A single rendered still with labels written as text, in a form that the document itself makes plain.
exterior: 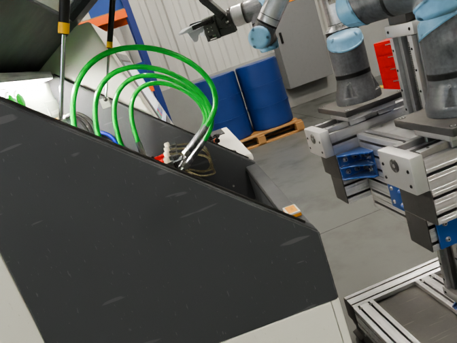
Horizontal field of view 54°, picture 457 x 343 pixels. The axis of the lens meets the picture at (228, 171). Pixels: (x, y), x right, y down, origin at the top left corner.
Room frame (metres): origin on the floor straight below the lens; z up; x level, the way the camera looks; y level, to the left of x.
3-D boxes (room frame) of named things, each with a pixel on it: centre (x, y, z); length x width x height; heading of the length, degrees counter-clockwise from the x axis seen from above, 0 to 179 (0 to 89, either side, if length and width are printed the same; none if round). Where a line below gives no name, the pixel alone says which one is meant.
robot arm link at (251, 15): (1.72, -0.29, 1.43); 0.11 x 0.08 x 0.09; 72
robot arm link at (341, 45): (1.52, -0.51, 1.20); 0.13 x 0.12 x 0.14; 162
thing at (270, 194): (1.18, -0.09, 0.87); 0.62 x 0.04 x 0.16; 3
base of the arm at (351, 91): (1.52, -0.50, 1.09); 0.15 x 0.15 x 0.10
